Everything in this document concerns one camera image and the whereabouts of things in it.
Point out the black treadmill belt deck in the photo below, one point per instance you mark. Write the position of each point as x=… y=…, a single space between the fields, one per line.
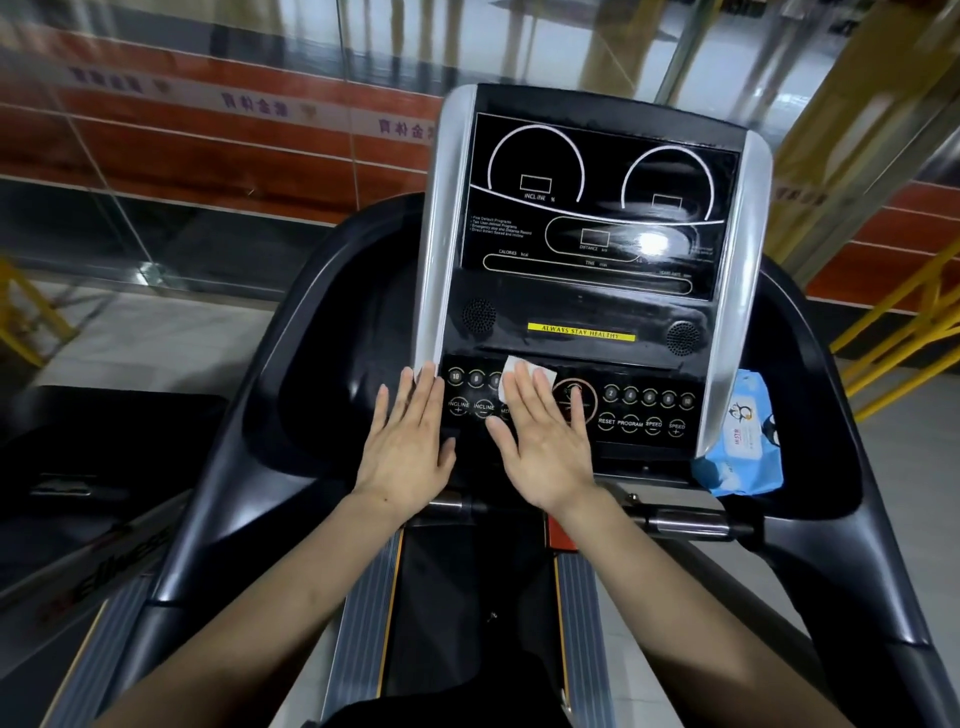
x=465 y=592

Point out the glass barrier panel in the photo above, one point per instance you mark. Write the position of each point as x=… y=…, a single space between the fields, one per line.
x=187 y=150

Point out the person's dark clothing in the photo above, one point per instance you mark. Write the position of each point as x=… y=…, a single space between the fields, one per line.
x=450 y=705

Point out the chrome treadmill grip bar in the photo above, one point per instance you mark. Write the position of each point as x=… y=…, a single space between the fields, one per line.
x=454 y=508
x=682 y=520

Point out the black treadmill frame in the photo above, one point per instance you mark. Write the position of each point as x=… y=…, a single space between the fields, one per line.
x=330 y=337

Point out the yellow metal railing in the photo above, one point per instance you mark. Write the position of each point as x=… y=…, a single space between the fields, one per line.
x=900 y=330
x=30 y=315

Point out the white wet wipe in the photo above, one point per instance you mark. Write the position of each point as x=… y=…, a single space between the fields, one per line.
x=534 y=369

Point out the person's right middle finger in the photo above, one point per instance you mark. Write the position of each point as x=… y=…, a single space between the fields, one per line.
x=545 y=397

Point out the person's left forearm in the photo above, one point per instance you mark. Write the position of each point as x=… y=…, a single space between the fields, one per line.
x=285 y=600

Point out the blue wet wipe packet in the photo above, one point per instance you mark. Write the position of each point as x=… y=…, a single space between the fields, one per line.
x=739 y=442

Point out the person's left little finger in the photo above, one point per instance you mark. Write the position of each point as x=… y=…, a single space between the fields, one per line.
x=382 y=416

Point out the person's left middle finger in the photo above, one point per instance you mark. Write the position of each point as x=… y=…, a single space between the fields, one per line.
x=424 y=401

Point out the person's right forearm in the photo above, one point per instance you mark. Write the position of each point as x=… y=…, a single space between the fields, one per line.
x=675 y=600

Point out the person's right little finger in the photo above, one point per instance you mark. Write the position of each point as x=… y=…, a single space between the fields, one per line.
x=589 y=433

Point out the neighbouring black treadmill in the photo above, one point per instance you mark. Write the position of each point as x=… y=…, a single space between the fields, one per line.
x=82 y=442

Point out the black silver treadmill console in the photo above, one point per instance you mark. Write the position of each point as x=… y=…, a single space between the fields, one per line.
x=600 y=315

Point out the person's left hand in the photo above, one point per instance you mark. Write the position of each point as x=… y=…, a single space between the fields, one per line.
x=405 y=457

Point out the person's left thumb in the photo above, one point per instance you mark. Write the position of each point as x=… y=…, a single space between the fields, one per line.
x=449 y=459

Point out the person's right thumb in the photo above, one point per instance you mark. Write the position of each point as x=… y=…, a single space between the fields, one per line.
x=501 y=446

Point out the person's right hand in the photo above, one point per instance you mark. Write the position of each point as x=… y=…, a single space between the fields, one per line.
x=551 y=465

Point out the metal glass clamp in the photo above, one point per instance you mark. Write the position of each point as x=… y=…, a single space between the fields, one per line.
x=156 y=274

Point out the red treadmill safety key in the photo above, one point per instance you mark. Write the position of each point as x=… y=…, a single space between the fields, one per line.
x=559 y=536

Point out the yellow metal column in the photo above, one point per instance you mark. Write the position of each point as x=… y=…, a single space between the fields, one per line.
x=862 y=112

